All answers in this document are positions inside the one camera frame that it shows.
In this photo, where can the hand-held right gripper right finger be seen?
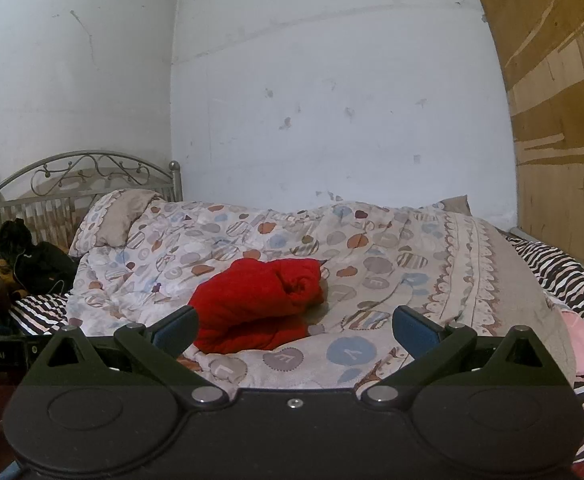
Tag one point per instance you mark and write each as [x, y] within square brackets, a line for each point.
[412, 329]

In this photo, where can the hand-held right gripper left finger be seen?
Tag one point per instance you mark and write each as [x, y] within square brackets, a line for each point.
[179, 329]

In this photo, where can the red long-sleeved dress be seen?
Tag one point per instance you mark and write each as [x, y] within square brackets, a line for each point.
[252, 305]

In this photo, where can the pile of black clothes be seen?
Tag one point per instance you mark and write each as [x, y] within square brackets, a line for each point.
[42, 265]

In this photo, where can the circle-patterned quilt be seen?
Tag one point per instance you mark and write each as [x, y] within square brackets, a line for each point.
[397, 260]

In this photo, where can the brown cloth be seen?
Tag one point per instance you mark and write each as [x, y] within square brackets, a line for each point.
[4, 280]

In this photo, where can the patterned beige pillow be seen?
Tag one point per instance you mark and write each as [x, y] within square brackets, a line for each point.
[107, 220]

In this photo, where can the plain beige pillow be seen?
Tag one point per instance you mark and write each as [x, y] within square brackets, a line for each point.
[456, 205]

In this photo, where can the black and white striped sheet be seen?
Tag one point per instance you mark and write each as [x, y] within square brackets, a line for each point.
[562, 270]

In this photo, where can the pink cloth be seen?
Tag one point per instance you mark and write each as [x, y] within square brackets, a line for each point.
[579, 340]

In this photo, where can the metal scrollwork headboard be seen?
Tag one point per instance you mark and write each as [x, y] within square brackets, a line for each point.
[72, 170]

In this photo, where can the brown plywood board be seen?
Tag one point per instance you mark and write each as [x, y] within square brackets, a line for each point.
[562, 110]

